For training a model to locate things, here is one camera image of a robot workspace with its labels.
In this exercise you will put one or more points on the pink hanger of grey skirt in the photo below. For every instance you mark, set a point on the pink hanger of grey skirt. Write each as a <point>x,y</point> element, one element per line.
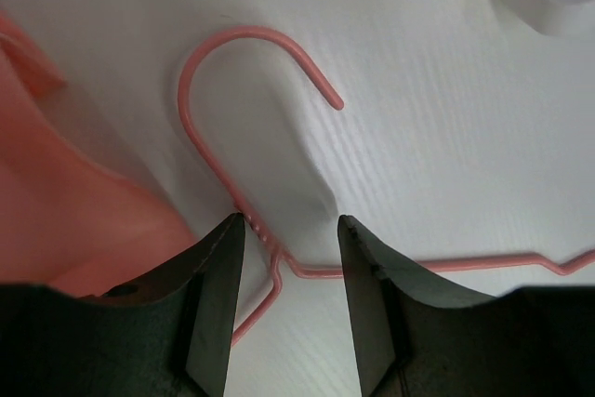
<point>278,251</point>

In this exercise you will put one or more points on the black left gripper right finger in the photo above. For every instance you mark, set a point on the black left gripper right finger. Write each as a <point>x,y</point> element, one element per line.
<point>416,333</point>

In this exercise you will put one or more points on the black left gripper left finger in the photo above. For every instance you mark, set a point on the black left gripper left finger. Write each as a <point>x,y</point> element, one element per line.
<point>165,333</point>

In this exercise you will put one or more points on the pink skirt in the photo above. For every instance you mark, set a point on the pink skirt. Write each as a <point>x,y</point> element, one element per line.
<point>66,221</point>

